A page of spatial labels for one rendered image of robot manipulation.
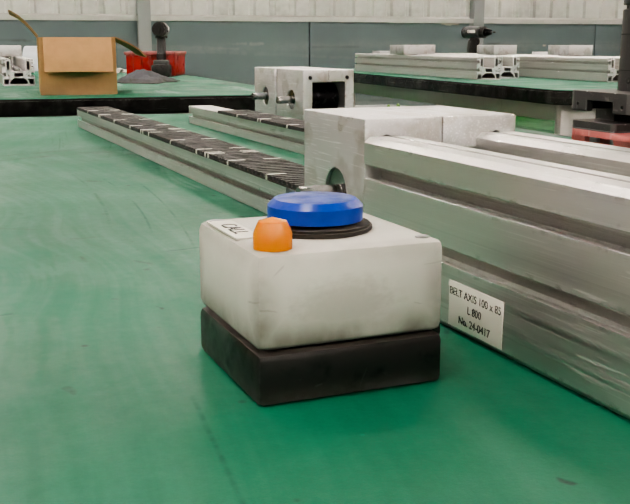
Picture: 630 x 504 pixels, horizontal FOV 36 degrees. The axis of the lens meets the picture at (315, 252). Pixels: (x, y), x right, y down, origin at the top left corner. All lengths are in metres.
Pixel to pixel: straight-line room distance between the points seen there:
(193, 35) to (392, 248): 11.36
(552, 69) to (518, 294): 3.54
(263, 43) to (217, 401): 11.56
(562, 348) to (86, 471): 0.19
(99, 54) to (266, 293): 2.34
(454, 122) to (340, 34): 11.64
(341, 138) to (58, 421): 0.27
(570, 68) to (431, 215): 3.35
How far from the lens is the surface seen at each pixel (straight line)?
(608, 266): 0.38
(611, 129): 0.67
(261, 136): 1.36
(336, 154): 0.58
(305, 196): 0.41
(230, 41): 11.82
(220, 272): 0.40
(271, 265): 0.36
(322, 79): 1.55
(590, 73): 3.71
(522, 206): 0.44
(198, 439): 0.35
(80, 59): 2.68
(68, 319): 0.51
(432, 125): 0.57
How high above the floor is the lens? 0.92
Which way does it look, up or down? 12 degrees down
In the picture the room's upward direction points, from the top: straight up
